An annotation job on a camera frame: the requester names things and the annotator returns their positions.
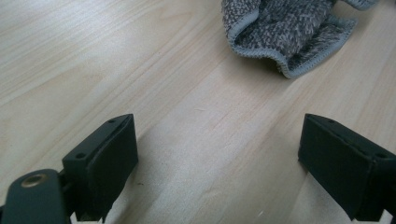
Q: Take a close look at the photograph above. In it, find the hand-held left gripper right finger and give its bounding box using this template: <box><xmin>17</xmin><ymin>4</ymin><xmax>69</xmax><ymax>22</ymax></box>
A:
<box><xmin>297</xmin><ymin>113</ymin><xmax>396</xmax><ymax>222</ymax></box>

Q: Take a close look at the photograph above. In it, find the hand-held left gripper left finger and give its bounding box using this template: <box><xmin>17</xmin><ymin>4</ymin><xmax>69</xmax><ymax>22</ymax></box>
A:
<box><xmin>61</xmin><ymin>113</ymin><xmax>139</xmax><ymax>223</ymax></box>

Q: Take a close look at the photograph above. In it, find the grey towel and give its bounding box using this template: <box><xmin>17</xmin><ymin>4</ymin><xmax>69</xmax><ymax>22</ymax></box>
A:
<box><xmin>220</xmin><ymin>0</ymin><xmax>380</xmax><ymax>79</ymax></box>

